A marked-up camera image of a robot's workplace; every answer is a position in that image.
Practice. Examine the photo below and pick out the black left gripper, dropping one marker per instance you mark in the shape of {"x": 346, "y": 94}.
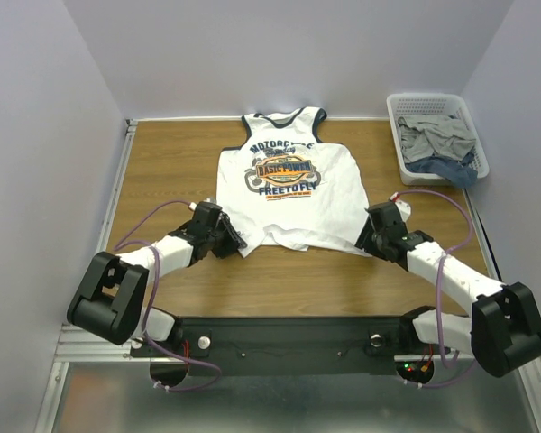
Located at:
{"x": 233, "y": 242}

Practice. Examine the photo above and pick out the aluminium table edge rail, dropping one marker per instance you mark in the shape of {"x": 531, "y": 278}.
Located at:
{"x": 74, "y": 344}

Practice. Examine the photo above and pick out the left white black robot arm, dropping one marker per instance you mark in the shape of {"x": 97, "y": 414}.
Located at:
{"x": 109, "y": 299}

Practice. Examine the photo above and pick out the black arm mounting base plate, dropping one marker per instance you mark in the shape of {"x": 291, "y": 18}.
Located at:
{"x": 291, "y": 346}

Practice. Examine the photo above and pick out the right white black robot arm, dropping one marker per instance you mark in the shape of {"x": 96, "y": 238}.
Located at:
{"x": 501, "y": 327}

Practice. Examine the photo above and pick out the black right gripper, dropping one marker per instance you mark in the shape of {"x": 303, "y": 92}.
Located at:
{"x": 371, "y": 236}

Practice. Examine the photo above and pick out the white printed tank top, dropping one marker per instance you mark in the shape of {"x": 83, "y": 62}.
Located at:
{"x": 286, "y": 187}

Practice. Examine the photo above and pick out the grey tank top in basket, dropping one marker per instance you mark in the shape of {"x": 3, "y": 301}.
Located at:
{"x": 422, "y": 136}

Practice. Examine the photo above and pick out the white perforated plastic basket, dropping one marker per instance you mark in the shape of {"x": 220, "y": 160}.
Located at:
{"x": 432, "y": 104}

